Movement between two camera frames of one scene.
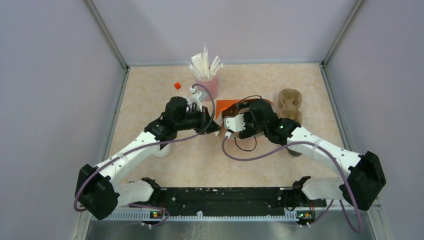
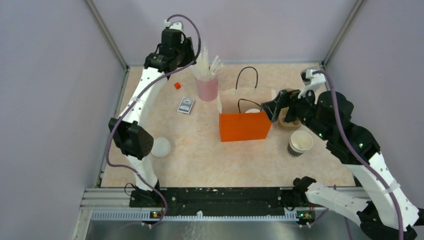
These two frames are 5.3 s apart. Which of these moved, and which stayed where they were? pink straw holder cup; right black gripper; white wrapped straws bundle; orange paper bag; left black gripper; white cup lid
Moved: left black gripper; right black gripper; orange paper bag
Stayed: pink straw holder cup; white wrapped straws bundle; white cup lid
